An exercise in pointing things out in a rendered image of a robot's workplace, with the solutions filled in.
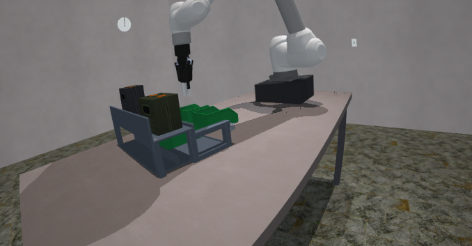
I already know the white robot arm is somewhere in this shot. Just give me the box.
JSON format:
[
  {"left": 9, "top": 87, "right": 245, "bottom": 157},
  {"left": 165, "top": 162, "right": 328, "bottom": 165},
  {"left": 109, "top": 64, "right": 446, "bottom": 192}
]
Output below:
[{"left": 169, "top": 0, "right": 326, "bottom": 82}]

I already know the green bin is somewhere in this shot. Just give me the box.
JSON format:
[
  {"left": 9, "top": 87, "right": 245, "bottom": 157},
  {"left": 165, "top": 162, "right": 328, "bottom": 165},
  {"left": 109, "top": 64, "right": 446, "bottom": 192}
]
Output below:
[
  {"left": 191, "top": 106, "right": 239, "bottom": 128},
  {"left": 180, "top": 104, "right": 209, "bottom": 123},
  {"left": 159, "top": 124, "right": 201, "bottom": 150}
]

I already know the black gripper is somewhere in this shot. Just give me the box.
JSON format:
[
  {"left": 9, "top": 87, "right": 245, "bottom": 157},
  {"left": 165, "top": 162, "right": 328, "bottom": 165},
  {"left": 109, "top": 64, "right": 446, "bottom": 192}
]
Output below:
[{"left": 174, "top": 44, "right": 194, "bottom": 97}]

